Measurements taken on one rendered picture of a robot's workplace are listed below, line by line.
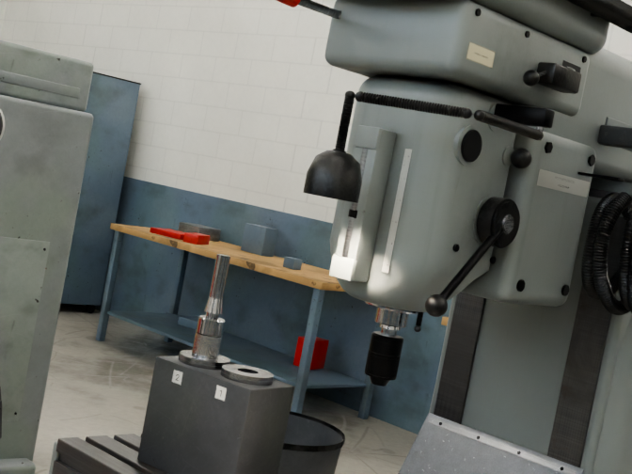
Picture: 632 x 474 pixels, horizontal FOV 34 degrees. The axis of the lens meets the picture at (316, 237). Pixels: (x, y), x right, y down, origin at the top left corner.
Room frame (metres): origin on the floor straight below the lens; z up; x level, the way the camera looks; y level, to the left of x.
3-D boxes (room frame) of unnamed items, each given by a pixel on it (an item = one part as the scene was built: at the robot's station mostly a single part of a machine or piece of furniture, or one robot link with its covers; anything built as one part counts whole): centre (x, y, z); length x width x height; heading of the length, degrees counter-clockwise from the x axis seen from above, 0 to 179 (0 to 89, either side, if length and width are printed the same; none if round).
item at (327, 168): (1.33, -0.01, 1.48); 0.07 x 0.07 x 0.06
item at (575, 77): (1.45, -0.27, 1.66); 0.12 x 0.04 x 0.04; 137
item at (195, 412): (1.76, 0.11, 1.03); 0.22 x 0.12 x 0.20; 54
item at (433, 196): (1.50, -0.13, 1.47); 0.21 x 0.19 x 0.32; 47
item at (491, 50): (1.52, -0.16, 1.68); 0.34 x 0.24 x 0.10; 137
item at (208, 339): (1.79, 0.15, 1.16); 0.05 x 0.05 x 0.06
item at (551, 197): (1.63, -0.26, 1.47); 0.24 x 0.19 x 0.26; 47
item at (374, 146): (1.41, -0.05, 1.45); 0.04 x 0.04 x 0.21; 47
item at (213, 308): (1.79, 0.15, 1.25); 0.03 x 0.03 x 0.11
